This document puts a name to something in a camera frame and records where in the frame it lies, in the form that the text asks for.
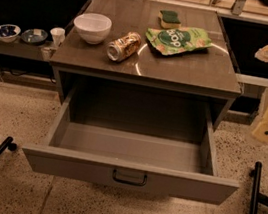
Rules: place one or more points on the grey cabinet with brown top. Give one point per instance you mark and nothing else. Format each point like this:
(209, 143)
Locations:
(207, 72)

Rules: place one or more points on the green chip bag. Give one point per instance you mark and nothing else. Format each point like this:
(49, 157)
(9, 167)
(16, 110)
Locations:
(174, 41)

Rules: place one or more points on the white paper cup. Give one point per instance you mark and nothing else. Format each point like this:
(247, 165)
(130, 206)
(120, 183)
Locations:
(58, 35)

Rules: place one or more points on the blue grey small bowl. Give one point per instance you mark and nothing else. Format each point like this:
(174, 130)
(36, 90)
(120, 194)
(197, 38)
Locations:
(34, 36)

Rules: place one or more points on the blue white patterned bowl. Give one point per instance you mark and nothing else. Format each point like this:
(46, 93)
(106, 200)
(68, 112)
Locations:
(9, 33)

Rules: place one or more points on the orange soda can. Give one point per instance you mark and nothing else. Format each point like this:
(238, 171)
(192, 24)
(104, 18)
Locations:
(124, 47)

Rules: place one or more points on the grey open top drawer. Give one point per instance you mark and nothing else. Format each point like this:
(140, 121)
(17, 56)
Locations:
(104, 128)

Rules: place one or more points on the green yellow sponge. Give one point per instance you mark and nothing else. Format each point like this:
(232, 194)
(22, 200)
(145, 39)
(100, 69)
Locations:
(169, 19)

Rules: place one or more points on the black drawer handle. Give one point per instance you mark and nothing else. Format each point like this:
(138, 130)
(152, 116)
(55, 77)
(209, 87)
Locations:
(129, 179)

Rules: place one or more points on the grey side shelf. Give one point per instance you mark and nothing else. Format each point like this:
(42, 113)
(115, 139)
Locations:
(23, 50)

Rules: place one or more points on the black right base leg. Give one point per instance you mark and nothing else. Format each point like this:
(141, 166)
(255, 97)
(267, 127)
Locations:
(256, 197)

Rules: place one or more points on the white ceramic bowl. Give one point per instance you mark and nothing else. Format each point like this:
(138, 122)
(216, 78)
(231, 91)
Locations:
(92, 28)

